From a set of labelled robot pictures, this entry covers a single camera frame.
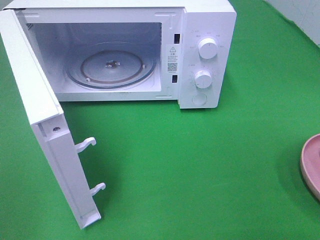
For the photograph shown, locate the green table cloth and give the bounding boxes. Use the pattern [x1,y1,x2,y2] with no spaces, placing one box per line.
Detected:
[0,0,320,240]

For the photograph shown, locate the glass microwave turntable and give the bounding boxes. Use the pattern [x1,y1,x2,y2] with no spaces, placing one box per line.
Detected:
[65,41,161,90]

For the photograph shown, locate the white microwave door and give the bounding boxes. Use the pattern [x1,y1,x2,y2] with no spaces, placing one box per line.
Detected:
[0,9,106,229]

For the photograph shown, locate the round white door release button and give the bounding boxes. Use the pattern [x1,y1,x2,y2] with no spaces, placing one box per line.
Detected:
[192,93,207,106]

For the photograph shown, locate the white microwave knob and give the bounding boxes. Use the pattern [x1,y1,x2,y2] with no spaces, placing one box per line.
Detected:
[194,70,213,89]
[198,37,218,60]

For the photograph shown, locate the white microwave oven body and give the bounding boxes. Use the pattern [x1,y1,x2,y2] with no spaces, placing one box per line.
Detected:
[2,0,237,109]

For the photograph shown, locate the pink round plate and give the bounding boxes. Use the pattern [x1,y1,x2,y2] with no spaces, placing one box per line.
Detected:
[300,133,320,201]

